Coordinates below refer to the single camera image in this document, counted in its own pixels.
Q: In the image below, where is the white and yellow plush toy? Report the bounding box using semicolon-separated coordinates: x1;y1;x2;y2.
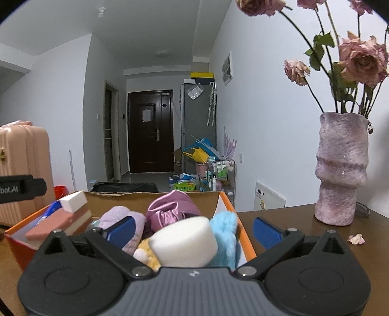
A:
133;237;161;272

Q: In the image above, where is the dark brown entrance door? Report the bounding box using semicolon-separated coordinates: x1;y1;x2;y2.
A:
128;89;174;174

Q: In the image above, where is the grey refrigerator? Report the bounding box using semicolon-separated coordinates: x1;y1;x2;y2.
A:
181;79;217;152

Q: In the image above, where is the pink textured vase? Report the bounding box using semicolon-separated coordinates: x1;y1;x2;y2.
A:
314;112;370;227

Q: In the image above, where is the folded clear umbrella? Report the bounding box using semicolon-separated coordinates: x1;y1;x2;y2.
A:
207;81;217;126

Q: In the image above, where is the large dried pink rose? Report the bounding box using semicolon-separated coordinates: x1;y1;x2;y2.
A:
330;32;389;117

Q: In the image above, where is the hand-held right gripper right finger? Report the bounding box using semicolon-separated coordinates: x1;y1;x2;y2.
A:
234;216;350;278

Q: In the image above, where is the white wall board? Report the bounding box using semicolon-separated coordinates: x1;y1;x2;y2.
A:
254;182;286;211

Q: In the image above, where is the pink satin cloth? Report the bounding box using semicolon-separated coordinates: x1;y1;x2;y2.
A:
145;190;202;233

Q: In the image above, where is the white round sponge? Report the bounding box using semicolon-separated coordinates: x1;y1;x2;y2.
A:
148;216;219;268

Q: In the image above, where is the pink ribbed suitcase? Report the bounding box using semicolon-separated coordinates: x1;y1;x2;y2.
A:
0;124;55;227

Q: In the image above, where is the white foam block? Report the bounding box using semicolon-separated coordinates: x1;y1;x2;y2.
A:
59;191;88;212

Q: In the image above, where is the cream foam block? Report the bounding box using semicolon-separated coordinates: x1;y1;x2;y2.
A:
64;210;93;236

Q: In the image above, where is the white wall electrical panel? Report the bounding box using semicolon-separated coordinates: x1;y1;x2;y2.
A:
222;52;233;86

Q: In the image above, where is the metal rolling cart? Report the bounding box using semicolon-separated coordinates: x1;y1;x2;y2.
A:
207;158;237;207

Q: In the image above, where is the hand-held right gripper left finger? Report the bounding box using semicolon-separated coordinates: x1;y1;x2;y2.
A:
39;216;155;278

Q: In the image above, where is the grey glass object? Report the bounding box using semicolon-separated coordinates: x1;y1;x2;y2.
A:
354;201;371;218

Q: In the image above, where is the lavender fluffy towel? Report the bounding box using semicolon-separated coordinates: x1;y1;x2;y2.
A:
98;206;146;256

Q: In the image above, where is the brown cardboard carton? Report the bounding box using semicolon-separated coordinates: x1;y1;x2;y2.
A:
174;147;184;172

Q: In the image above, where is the white mop pole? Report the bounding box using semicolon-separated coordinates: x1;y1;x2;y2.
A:
69;149;76;192

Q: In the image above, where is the pink sponge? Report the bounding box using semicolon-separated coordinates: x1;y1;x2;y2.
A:
25;210;75;242

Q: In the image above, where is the purple wall decoration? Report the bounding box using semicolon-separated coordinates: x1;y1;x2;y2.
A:
223;126;238;158

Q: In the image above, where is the blue sponge packet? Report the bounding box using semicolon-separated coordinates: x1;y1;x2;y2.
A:
36;201;63;227

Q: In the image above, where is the black bag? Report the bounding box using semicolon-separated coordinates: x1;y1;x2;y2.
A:
91;182;159;193

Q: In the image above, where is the small dried pink rose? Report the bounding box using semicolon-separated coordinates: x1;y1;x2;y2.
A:
284;59;326;114

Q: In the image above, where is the cardboard box with orange edge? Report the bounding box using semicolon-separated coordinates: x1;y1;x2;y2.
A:
4;190;257;274

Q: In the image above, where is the light blue fluffy cloth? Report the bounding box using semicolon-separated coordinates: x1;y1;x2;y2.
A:
208;211;239;271

